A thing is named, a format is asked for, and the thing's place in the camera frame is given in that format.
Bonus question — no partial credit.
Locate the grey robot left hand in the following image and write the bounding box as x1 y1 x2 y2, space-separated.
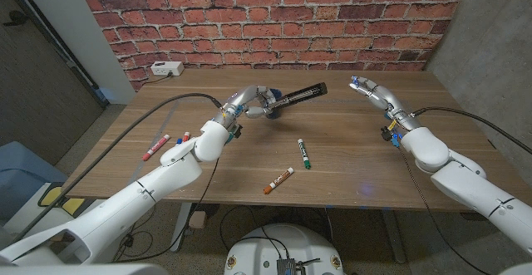
214 85 288 130

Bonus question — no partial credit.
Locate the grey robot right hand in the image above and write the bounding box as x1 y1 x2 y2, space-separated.
347 75 421 133

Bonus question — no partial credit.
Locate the navy blue mug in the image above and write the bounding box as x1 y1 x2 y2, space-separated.
265 87 284 120

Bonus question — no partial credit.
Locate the red brick print backdrop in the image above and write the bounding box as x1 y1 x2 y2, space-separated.
73 0 475 92

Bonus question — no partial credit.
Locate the green dry erase marker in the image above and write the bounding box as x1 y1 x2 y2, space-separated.
297 138 312 170

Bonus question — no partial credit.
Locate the white power strip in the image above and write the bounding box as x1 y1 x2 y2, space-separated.
150 61 185 77

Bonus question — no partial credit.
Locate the orange dry erase marker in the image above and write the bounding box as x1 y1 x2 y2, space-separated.
262 166 295 195

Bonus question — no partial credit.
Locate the beige box under table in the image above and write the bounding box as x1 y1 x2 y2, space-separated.
189 210 208 230

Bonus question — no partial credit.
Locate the grey table leg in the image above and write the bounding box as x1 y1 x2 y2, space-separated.
380 209 407 264
169 202 193 253

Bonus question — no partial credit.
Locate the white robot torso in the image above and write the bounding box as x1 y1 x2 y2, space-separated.
223 223 346 275

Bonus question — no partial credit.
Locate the grey finned torso module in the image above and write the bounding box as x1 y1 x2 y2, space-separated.
276 258 298 275

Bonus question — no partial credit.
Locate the dark wooden door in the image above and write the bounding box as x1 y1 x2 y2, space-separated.
0 0 106 166

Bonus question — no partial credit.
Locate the yellow black floor pad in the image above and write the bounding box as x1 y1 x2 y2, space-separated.
37 182 86 218

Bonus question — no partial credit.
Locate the blue plastic bin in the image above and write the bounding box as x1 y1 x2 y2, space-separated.
0 140 70 222

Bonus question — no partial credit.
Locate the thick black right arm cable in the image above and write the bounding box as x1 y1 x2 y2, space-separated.
410 106 532 155

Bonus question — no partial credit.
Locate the black power strip cable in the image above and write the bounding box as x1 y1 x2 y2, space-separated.
140 73 172 87

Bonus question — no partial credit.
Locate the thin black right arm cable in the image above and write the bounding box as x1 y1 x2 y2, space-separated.
397 145 494 275

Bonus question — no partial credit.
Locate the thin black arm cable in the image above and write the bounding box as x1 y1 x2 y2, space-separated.
397 145 494 275
114 157 221 264

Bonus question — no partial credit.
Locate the black torso cable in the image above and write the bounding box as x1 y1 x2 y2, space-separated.
219 204 292 260

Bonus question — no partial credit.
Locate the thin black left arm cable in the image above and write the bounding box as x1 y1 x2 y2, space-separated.
114 157 221 264

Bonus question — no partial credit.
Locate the black door handle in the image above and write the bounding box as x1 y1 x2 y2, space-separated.
2 9 29 27

